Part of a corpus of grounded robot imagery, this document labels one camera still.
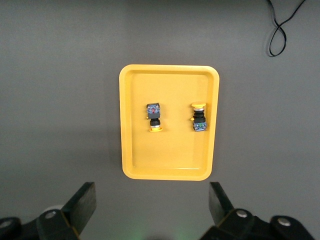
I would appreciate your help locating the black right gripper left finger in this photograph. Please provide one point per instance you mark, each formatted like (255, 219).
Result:
(82, 207)

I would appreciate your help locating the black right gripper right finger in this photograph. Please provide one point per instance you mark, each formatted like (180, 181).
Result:
(220, 207)

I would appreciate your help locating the yellow push button switch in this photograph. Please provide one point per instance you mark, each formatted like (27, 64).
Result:
(153, 113)
(199, 117)

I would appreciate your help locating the yellow plastic tray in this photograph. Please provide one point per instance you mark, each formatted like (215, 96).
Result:
(170, 155)

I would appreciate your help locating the dark grey table mat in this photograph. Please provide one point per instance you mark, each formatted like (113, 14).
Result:
(50, 100)

